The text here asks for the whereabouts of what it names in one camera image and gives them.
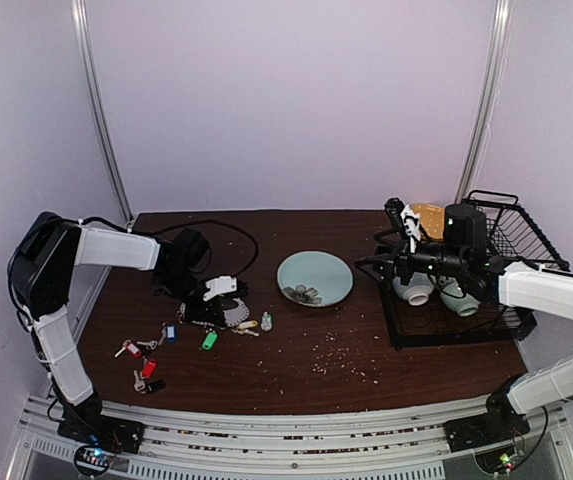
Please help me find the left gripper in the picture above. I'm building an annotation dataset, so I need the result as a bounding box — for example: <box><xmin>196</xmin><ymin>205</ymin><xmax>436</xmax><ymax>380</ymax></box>
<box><xmin>156</xmin><ymin>268</ymin><xmax>225</xmax><ymax>326</ymax></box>

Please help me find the grey leather key holder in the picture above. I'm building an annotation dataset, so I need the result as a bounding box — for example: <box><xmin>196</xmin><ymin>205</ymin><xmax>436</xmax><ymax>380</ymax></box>
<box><xmin>176</xmin><ymin>295</ymin><xmax>250</xmax><ymax>329</ymax></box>

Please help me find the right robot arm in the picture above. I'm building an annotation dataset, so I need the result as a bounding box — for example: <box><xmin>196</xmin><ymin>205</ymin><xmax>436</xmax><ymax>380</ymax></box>
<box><xmin>355</xmin><ymin>198</ymin><xmax>573</xmax><ymax>442</ymax></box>

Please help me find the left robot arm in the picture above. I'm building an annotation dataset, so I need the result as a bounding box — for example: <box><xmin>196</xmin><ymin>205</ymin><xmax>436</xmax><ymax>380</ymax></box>
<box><xmin>7</xmin><ymin>211</ymin><xmax>226</xmax><ymax>444</ymax></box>

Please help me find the blue key tag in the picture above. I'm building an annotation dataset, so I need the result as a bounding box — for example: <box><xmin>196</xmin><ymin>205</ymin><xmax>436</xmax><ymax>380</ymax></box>
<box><xmin>161</xmin><ymin>323</ymin><xmax>177</xmax><ymax>343</ymax></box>

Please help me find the orange dotted plate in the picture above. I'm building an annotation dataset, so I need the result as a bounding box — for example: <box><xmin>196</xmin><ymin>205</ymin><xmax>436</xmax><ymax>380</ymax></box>
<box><xmin>411</xmin><ymin>203</ymin><xmax>445</xmax><ymax>242</ymax></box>

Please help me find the red key tag with key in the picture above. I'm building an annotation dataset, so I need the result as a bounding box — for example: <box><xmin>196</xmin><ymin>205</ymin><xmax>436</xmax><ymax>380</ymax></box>
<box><xmin>114</xmin><ymin>340</ymin><xmax>142</xmax><ymax>358</ymax></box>

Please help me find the light blue flower plate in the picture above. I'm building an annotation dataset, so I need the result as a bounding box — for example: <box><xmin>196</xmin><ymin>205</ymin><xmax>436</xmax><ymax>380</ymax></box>
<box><xmin>276</xmin><ymin>251</ymin><xmax>354</xmax><ymax>308</ymax></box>

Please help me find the green ceramic bowl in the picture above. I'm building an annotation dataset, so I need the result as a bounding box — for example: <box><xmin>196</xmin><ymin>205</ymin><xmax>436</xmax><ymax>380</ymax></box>
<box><xmin>440</xmin><ymin>282</ymin><xmax>480</xmax><ymax>317</ymax></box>

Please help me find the pale green key tag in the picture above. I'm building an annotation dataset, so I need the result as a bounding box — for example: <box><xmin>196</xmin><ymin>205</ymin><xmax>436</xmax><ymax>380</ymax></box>
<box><xmin>260</xmin><ymin>311</ymin><xmax>273</xmax><ymax>332</ymax></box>

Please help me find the black key tag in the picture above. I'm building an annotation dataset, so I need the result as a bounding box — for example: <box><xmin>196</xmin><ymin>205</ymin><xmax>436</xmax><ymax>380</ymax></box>
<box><xmin>145</xmin><ymin>379</ymin><xmax>166</xmax><ymax>394</ymax></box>

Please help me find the silver key near black tag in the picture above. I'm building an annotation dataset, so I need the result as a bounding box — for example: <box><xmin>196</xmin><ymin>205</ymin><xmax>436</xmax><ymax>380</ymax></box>
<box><xmin>133</xmin><ymin>370</ymin><xmax>146</xmax><ymax>392</ymax></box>

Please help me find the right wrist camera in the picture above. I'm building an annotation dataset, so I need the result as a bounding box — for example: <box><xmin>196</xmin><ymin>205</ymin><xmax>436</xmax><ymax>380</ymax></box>
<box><xmin>384</xmin><ymin>198</ymin><xmax>421</xmax><ymax>240</ymax></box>

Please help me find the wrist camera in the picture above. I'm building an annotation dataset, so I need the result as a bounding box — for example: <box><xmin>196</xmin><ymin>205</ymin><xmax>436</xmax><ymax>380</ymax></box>
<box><xmin>384</xmin><ymin>198</ymin><xmax>421</xmax><ymax>240</ymax></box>
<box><xmin>202</xmin><ymin>275</ymin><xmax>248</xmax><ymax>302</ymax></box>

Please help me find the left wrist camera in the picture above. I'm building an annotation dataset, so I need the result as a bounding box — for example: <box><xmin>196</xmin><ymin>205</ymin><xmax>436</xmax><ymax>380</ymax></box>
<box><xmin>202</xmin><ymin>275</ymin><xmax>248</xmax><ymax>302</ymax></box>

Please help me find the black wire dish rack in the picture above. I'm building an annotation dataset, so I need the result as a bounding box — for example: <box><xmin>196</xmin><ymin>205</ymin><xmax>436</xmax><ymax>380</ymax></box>
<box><xmin>355</xmin><ymin>190</ymin><xmax>569</xmax><ymax>350</ymax></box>

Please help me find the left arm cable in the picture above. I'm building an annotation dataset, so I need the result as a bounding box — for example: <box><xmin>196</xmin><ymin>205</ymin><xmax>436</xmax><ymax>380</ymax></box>
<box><xmin>130</xmin><ymin>222</ymin><xmax>260</xmax><ymax>281</ymax></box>

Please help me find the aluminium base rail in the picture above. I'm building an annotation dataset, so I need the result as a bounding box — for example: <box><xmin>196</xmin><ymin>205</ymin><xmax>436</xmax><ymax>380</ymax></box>
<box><xmin>8</xmin><ymin>392</ymin><xmax>573</xmax><ymax>480</ymax></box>

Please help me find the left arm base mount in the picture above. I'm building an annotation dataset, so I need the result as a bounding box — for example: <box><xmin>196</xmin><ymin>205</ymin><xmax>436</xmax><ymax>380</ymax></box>
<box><xmin>57</xmin><ymin>400</ymin><xmax>145</xmax><ymax>479</ymax></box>

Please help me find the right aluminium post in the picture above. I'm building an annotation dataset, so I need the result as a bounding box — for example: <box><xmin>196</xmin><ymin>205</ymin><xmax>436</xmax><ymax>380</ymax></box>
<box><xmin>455</xmin><ymin>0</ymin><xmax>513</xmax><ymax>202</ymax></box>

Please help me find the aluminium post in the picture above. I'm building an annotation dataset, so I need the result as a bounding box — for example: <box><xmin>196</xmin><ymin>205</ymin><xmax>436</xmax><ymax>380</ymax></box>
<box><xmin>455</xmin><ymin>0</ymin><xmax>513</xmax><ymax>202</ymax></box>
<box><xmin>70</xmin><ymin>0</ymin><xmax>134</xmax><ymax>224</ymax></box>

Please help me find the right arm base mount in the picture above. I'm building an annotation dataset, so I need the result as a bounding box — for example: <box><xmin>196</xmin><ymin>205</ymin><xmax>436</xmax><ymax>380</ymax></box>
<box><xmin>443</xmin><ymin>411</ymin><xmax>530</xmax><ymax>474</ymax></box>

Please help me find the left aluminium post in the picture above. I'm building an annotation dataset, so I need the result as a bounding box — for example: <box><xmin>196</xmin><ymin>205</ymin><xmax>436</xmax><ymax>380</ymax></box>
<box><xmin>70</xmin><ymin>0</ymin><xmax>134</xmax><ymax>224</ymax></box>

